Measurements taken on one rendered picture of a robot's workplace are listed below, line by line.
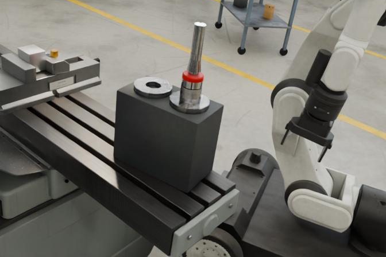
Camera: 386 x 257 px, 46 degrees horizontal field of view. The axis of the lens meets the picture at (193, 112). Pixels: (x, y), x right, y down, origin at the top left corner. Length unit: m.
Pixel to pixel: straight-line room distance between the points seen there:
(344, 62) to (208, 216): 0.47
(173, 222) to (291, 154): 0.62
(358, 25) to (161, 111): 0.49
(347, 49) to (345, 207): 0.59
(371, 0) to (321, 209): 0.70
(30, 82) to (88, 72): 0.20
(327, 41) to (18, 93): 0.86
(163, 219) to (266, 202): 0.75
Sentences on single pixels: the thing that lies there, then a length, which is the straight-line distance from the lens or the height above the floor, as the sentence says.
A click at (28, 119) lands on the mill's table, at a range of 1.30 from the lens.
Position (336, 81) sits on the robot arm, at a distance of 1.13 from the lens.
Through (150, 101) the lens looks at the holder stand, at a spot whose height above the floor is 1.12.
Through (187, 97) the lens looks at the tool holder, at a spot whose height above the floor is 1.15.
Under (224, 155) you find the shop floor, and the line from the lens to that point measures 2.91.
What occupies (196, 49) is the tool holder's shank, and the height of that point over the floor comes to 1.26.
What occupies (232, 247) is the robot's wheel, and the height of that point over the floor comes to 0.58.
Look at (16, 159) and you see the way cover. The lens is 1.26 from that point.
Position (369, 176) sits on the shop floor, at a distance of 3.12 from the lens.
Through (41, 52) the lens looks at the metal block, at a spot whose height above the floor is 1.07.
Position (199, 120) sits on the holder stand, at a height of 1.12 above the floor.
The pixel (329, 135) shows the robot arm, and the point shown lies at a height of 1.01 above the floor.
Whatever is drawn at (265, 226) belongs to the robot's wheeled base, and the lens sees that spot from 1.58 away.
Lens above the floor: 1.60
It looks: 29 degrees down
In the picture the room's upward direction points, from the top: 8 degrees clockwise
